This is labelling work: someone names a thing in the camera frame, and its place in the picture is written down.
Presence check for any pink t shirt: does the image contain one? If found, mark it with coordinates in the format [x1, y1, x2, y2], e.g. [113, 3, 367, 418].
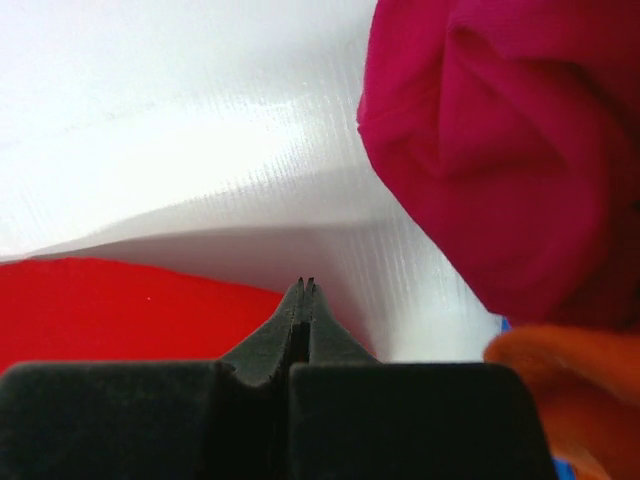
[357, 1, 639, 327]

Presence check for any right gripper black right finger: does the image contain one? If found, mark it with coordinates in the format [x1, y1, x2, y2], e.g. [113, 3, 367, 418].
[289, 282, 555, 479]

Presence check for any red t shirt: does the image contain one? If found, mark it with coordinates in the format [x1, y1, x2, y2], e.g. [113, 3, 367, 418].
[1, 258, 283, 377]

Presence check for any orange t shirt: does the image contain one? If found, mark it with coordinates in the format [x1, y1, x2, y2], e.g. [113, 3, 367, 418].
[484, 325, 639, 479]

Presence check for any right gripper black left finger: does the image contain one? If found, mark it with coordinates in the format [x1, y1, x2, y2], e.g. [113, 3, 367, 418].
[1, 282, 305, 479]

